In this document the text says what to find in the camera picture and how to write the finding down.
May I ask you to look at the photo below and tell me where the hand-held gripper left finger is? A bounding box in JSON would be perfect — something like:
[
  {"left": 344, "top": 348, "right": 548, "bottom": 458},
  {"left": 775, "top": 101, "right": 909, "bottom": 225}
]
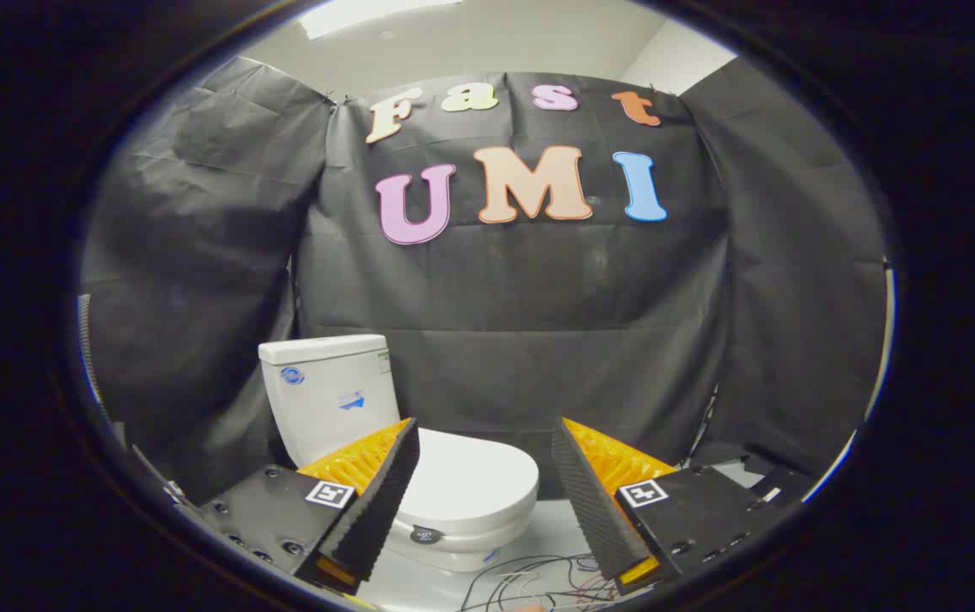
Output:
[{"left": 196, "top": 416, "right": 421, "bottom": 596}]

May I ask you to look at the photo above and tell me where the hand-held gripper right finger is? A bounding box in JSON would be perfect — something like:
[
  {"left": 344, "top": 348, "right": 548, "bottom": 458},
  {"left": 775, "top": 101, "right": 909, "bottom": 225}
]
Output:
[{"left": 550, "top": 416, "right": 781, "bottom": 596}]

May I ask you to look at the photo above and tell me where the white toilet lid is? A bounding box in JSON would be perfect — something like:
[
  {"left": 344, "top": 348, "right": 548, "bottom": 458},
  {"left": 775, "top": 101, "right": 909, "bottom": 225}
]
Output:
[{"left": 392, "top": 427, "right": 540, "bottom": 536}]

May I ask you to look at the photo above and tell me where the white toilet with tank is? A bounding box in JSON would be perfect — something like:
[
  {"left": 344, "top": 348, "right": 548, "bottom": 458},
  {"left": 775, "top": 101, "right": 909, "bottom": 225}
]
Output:
[{"left": 258, "top": 334, "right": 536, "bottom": 573}]

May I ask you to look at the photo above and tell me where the black backdrop cloth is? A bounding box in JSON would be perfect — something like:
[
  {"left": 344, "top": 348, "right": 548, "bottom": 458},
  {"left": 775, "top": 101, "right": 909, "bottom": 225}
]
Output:
[{"left": 79, "top": 55, "right": 892, "bottom": 511}]

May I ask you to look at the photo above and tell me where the tangle of thin cables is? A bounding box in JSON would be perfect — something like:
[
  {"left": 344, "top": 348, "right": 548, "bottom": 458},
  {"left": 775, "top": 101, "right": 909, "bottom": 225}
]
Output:
[{"left": 460, "top": 552, "right": 620, "bottom": 612}]

